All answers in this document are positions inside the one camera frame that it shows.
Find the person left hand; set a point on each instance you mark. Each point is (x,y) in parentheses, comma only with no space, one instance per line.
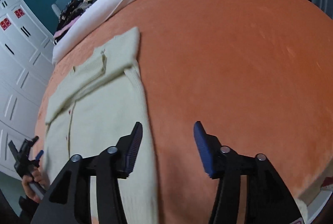
(37,176)

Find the orange plush bed blanket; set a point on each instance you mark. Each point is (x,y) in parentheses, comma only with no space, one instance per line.
(256,73)

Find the red white patterned box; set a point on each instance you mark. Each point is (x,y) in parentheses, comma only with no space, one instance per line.
(327,184)

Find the pile of dark clothes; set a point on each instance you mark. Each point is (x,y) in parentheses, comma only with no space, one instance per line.
(73,10)

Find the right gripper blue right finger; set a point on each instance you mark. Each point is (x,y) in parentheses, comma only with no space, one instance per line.
(206,145)

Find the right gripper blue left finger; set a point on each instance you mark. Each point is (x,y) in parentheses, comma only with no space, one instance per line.
(134,142)

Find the white panelled wardrobe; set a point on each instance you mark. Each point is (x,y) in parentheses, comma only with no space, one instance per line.
(26,67)

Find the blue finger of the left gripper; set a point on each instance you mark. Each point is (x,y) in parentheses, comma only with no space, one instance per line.
(39,155)

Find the cream fluffy rug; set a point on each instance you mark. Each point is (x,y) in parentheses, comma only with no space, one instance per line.
(303,209)

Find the cream knit cardigan red buttons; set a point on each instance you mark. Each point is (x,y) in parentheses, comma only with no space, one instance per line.
(96,104)

